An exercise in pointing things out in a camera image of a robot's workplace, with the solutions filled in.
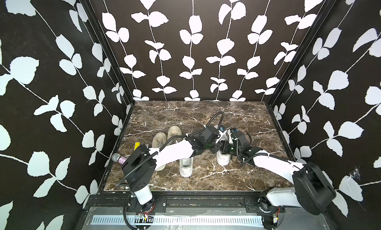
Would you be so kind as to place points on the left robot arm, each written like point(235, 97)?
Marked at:
point(139, 167)

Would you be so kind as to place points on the yellow small box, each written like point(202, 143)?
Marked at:
point(137, 144)

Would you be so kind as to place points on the beige sneaker left one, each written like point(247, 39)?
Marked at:
point(159, 140)

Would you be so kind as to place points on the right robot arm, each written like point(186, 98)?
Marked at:
point(310, 189)

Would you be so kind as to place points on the white sneaker one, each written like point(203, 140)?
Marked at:
point(226, 146)
point(186, 167)

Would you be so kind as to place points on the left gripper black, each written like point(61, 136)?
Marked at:
point(216, 148)

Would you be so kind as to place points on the beige sneaker right one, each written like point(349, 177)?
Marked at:
point(174, 131)

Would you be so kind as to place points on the beige sneaker one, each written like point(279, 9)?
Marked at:
point(159, 140)
point(174, 131)

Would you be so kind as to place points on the white slotted cable duct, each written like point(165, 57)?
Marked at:
point(161, 220)

